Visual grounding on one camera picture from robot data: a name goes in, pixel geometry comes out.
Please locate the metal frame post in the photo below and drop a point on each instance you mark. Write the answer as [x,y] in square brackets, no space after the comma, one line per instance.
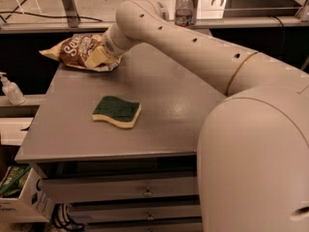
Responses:
[71,13]

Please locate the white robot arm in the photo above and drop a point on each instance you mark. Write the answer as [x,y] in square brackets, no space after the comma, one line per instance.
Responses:
[253,149]

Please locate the green and yellow sponge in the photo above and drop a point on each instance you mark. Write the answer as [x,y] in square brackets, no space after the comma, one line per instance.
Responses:
[120,113]

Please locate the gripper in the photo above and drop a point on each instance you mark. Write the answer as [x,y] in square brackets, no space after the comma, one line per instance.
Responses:
[108,44]

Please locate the green items in box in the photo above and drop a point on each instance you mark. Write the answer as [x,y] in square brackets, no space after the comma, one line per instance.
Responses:
[14,181]

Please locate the clear plastic water bottle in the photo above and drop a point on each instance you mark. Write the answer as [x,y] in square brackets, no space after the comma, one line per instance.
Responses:
[184,13]

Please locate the brown chip bag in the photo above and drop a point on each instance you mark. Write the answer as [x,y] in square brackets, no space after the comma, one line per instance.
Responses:
[74,51]

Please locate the white cardboard box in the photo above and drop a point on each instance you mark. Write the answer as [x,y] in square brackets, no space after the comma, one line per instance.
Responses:
[32,205]

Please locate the grey drawer cabinet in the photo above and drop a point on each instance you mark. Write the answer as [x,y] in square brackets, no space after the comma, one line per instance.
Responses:
[142,179]

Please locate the white pump dispenser bottle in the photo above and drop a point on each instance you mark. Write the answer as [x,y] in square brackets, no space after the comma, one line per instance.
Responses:
[11,90]

